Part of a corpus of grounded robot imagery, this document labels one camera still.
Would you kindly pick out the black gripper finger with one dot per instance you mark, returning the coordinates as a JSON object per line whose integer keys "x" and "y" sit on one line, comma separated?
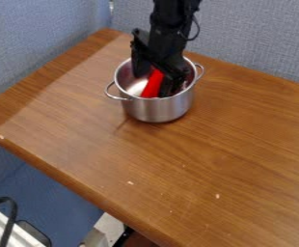
{"x": 140, "y": 62}
{"x": 176, "y": 71}

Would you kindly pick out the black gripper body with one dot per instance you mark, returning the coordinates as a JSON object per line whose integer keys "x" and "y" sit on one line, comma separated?
{"x": 171, "y": 21}

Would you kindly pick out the red rectangular block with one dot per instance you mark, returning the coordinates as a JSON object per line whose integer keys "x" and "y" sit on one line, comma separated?
{"x": 154, "y": 84}

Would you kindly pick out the small metal pot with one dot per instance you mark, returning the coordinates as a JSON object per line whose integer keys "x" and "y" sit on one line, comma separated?
{"x": 156, "y": 109}

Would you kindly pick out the black table leg frame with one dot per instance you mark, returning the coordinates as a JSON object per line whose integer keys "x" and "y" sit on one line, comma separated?
{"x": 123, "y": 237}

